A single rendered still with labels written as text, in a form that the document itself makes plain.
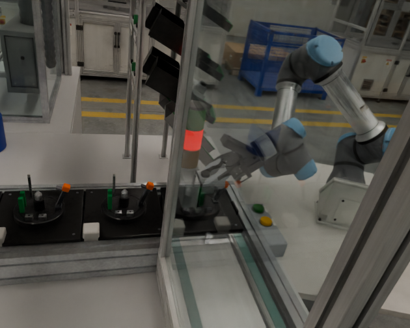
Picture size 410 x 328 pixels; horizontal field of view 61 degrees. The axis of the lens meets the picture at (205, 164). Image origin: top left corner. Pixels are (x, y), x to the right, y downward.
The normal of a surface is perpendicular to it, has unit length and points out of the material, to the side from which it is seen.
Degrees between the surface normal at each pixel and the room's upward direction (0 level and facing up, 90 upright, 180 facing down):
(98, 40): 90
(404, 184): 90
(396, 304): 0
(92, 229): 0
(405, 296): 0
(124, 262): 90
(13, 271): 90
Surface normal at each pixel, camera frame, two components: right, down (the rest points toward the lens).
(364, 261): -0.96, 0.00
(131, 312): 0.15, -0.85
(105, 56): 0.23, 0.52
